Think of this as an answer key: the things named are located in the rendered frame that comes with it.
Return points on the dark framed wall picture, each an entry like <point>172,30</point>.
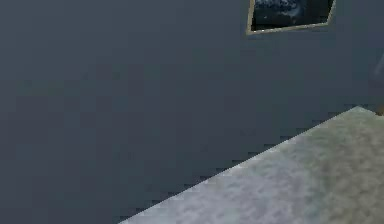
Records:
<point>290,15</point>

